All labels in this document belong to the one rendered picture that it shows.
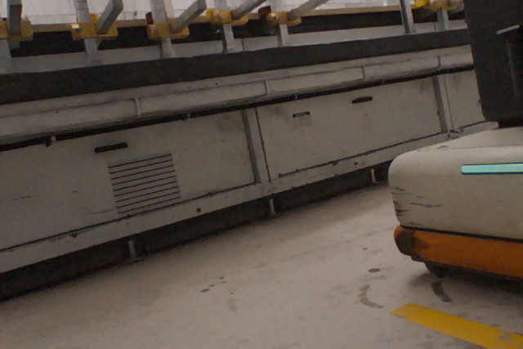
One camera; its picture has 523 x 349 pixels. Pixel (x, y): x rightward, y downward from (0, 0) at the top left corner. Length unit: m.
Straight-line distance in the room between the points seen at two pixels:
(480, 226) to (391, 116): 1.67
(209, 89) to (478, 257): 1.12
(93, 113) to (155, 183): 0.42
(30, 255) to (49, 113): 0.50
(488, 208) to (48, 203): 1.41
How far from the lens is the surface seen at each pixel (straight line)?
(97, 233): 1.77
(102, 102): 1.59
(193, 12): 1.48
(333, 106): 2.28
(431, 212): 0.99
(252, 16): 2.06
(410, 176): 1.00
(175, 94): 1.66
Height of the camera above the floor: 0.40
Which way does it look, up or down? 3 degrees down
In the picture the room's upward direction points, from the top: 11 degrees counter-clockwise
